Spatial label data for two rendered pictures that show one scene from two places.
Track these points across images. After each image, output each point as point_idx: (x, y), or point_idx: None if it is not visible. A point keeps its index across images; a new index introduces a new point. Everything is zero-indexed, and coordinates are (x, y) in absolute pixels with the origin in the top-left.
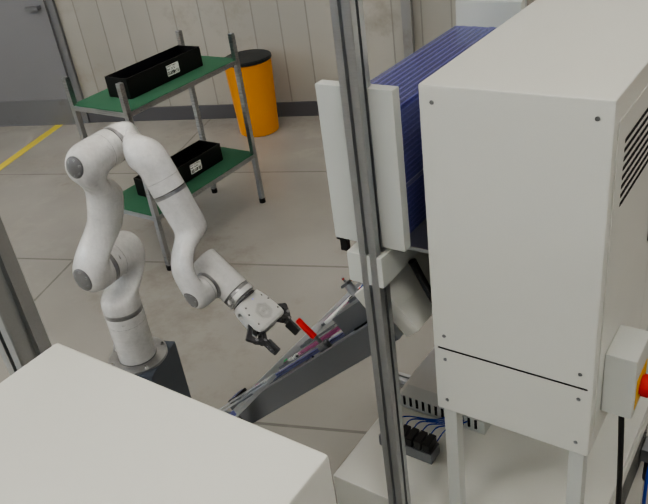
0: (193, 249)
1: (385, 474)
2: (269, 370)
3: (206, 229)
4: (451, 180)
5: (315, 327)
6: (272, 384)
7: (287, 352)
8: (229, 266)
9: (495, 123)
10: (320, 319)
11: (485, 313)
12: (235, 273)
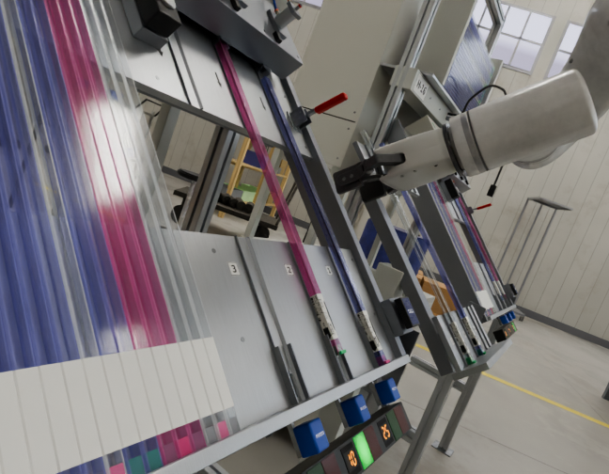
0: (571, 52)
1: (209, 225)
2: (371, 371)
3: (591, 16)
4: None
5: (262, 420)
6: (355, 236)
7: (341, 385)
8: (512, 92)
9: None
10: (242, 435)
11: None
12: (491, 101)
